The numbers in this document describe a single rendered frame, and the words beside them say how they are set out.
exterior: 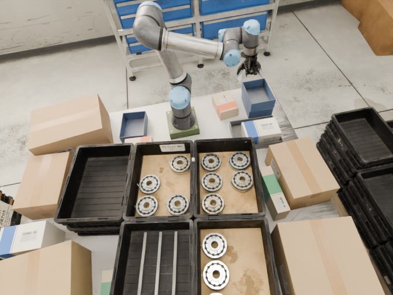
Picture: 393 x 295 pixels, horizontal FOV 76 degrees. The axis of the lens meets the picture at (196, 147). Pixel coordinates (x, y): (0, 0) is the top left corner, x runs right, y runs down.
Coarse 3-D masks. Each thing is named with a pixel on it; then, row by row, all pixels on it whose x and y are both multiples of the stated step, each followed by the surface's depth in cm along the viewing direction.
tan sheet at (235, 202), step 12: (228, 156) 130; (228, 168) 126; (228, 180) 122; (240, 180) 122; (204, 192) 120; (228, 192) 119; (252, 192) 118; (228, 204) 115; (240, 204) 115; (252, 204) 114
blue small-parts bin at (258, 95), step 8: (256, 80) 160; (264, 80) 160; (248, 88) 165; (256, 88) 165; (264, 88) 163; (248, 96) 152; (256, 96) 161; (264, 96) 160; (272, 96) 153; (248, 104) 155; (256, 104) 149; (264, 104) 150; (272, 104) 152
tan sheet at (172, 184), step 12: (144, 156) 134; (156, 156) 133; (168, 156) 133; (144, 168) 130; (156, 168) 129; (168, 168) 129; (168, 180) 125; (180, 180) 124; (168, 192) 121; (180, 192) 121; (180, 204) 117
